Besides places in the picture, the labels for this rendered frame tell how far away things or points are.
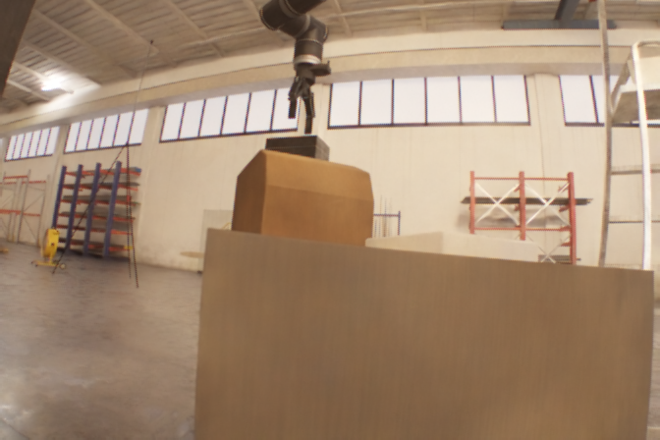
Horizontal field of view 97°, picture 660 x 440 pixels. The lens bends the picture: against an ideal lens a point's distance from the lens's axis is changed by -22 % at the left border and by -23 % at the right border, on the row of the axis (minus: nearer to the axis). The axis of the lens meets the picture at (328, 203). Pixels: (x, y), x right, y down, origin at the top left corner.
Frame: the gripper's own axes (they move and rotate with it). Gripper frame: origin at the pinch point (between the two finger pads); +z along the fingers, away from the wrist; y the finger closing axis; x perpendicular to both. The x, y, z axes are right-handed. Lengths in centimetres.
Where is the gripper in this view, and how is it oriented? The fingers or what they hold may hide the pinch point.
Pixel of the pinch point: (300, 124)
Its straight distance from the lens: 130.6
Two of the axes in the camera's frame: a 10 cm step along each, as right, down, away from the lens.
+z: -0.7, 9.8, -1.7
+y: -3.2, -1.8, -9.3
